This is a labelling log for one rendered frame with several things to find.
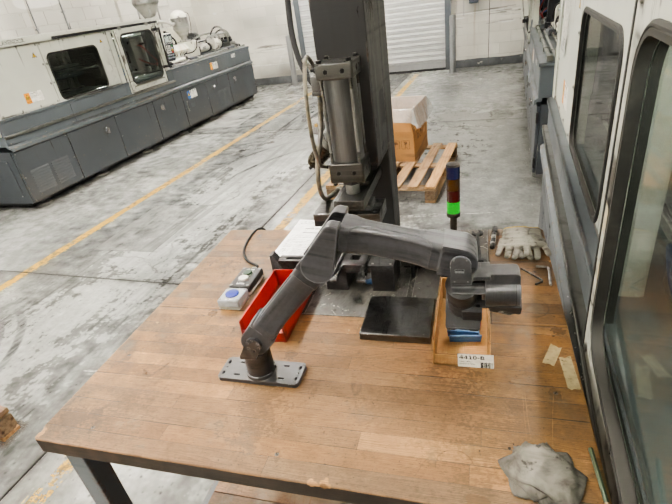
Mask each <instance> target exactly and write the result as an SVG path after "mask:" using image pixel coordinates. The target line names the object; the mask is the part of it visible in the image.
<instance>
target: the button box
mask: <svg viewBox="0 0 672 504"><path fill-rule="evenodd" d="M257 230H266V229H265V228H263V227H259V228H257V229H255V230H254V231H253V232H252V233H251V234H250V236H249V237H248V239H247V240H246V242H245V244H244V247H243V251H242V254H243V256H244V258H245V260H246V261H247V262H248V263H249V264H251V265H254V266H256V267H252V268H245V267H244V268H243V269H242V270H241V271H240V273H239V274H238V275H237V276H236V278H235V279H234V280H233V281H232V283H231V284H230V285H229V288H246V289H248V293H249V295H251V294H252V293H253V291H254V290H255V288H256V287H257V286H258V284H259V283H260V281H261V280H262V279H263V277H264V275H263V269H262V268H258V267H259V265H258V264H256V263H253V262H251V261H249V260H248V258H247V257H246V255H245V249H246V246H247V244H248V242H249V240H250V239H251V237H252V236H253V235H254V233H255V232H256V231H257ZM247 269H251V270H252V274H250V275H247V276H248V279H247V280H245V281H239V279H238V278H239V277H240V276H241V275H243V271H245V270H247Z"/></svg>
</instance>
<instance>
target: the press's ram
mask: <svg viewBox="0 0 672 504"><path fill-rule="evenodd" d="M381 174H382V170H381V165H379V167H373V168H371V172H370V174H369V175H368V177H367V178H366V182H365V184H364V185H360V183H358V182H352V183H343V184H344V185H343V187H342V188H341V190H340V191H339V193H338V195H337V196H336V198H335V199H330V200H328V201H324V200H323V201H322V202H321V204H320V205H319V207H318V208H317V210H316V211H315V213H314V214H313V217H314V223H315V226H323V224H324V223H325V221H326V220H327V218H328V217H329V216H330V214H331V213H332V211H333V210H334V208H335V207H336V206H338V205H344V206H348V207H349V210H348V214H354V215H357V216H359V217H361V218H365V219H368V220H372V221H377V222H382V221H383V218H384V215H385V213H386V210H387V208H386V198H375V196H371V195H372V193H373V191H374V189H375V187H376V185H377V183H378V180H379V178H380V176H381Z"/></svg>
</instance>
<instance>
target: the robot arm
mask: <svg viewBox="0 0 672 504"><path fill-rule="evenodd" d="M348 210H349V207H348V206H344V205H338V206H336V207H335V208H334V210H333V211H332V213H331V214H330V216H329V217H328V218H327V220H326V221H325V223H324V224H323V226H322V227H321V229H320V230H319V232H318V233H317V235H316V236H315V238H314V239H313V241H312V242H311V244H310V245H309V246H308V248H307V249H306V250H305V252H304V254H303V255H304V256H303V258H302V259H301V260H300V261H299V263H298V264H297V266H296V267H295V269H294V270H293V271H292V273H290V275H289V277H288V278H287V279H286V280H285V282H284V283H283V284H282V285H281V287H280V288H279V289H278V291H277V292H276V293H275V294H274V296H273V297H272V298H271V300H270V301H269V302H268V303H267V305H265V306H264V308H263V309H262V308H260V309H259V311H258V312H257V313H256V315H255V316H253V319H252V320H251V322H250V324H249V325H248V327H247V329H246V330H245V332H244V333H243V335H242V337H241V344H242V346H243V349H242V352H241V354H240V357H230V358H229V359H228V360H227V362H226V363H225V365H224V367H223V368H222V370H221V371H220V373H219V374H218V377H219V380H221V381H229V382H239V383H249V384H259V385H269V386H278V387H288V388H297V387H299V385H300V383H301V380H302V378H303V376H304V374H305V371H306V369H307V368H306V364H305V363H301V362H289V361H277V360H274V359H273V357H272V353H271V349H270V347H271V346H272V344H273V343H274V342H275V340H276V338H277V336H278V334H279V332H280V331H281V329H282V328H283V326H284V325H285V324H286V322H287V321H288V320H289V319H290V318H291V316H292V315H293V314H294V313H295V312H296V311H297V309H298V308H299V307H300V306H301V305H302V304H303V302H304V301H305V300H306V299H307V298H308V297H309V295H310V294H311V293H312V292H313V291H315V290H316V289H317V288H318V287H319V285H320V286H323V285H324V284H325V283H326V282H328V281H329V280H330V279H331V278H332V276H333V274H334V271H335V269H336V266H337V264H338V262H339V260H340V257H341V255H342V253H360V254H368V255H373V256H379V257H384V258H389V259H394V260H399V261H404V262H408V263H412V264H415V265H419V266H421V267H423V268H425V269H429V270H434V271H437V272H436V274H437V275H442V276H447V279H446V282H445V287H446V309H445V312H446V322H445V326H446V329H447V330H456V329H460V330H470V331H479V330H480V327H481V320H482V308H489V311H492V312H496V313H497V312H498V313H502V314H506V315H512V314H518V315H519V314H521V310H522V288H521V275H520V269H519V266H518V265H517V264H490V262H478V247H477V241H476V239H475V238H474V236H472V235H471V234H469V233H467V232H462V231H457V230H451V229H446V228H444V231H440V230H434V229H429V230H424V229H415V228H409V227H403V226H398V225H393V224H387V223H382V222H377V221H372V220H368V219H365V218H361V217H359V216H357V215H354V214H348Z"/></svg>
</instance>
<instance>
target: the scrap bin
mask: <svg viewBox="0 0 672 504"><path fill-rule="evenodd" d="M292 271H293V270H291V269H274V270H273V272H272V273H271V274H270V276H269V277H268V279H267V280H266V282H265V283H264V285H263V286H262V288H261V289H260V291H259V292H258V293H257V295H256V296H255V298H254V299H253V301H252V302H251V304H250V305H249V307H248V308H247V310H246V311H245V312H244V314H243V315H242V317H241V318H240V320H239V325H240V328H241V332H242V335H243V333H244V332H245V330H246V329H247V327H248V325H249V324H250V322H251V320H252V319H253V316H255V315H256V313H257V312H258V311H259V309H260V308H262V309H263V308H264V306H265V305H267V303H268V302H269V301H270V300H271V298H272V297H273V296H274V294H275V293H276V292H277V291H278V289H279V288H280V287H281V285H282V284H283V283H284V282H285V280H286V279H287V278H288V277H289V275H290V273H292ZM311 294H312V293H311ZM311 294H310V295H309V297H308V298H307V299H306V300H305V301H304V302H303V304H302V305H301V306H300V307H299V308H298V309H297V311H296V312H295V313H294V314H293V315H292V316H291V318H290V319H289V320H288V321H287V322H286V324H285V325H284V326H283V328H282V329H281V331H280V332H279V334H278V336H277V338H276V340H275V342H287V341H288V339H289V337H290V335H291V333H292V331H293V329H294V327H295V325H296V323H297V321H298V319H299V317H300V315H301V314H302V312H303V310H304V308H305V306H306V304H307V302H308V300H309V298H310V296H311Z"/></svg>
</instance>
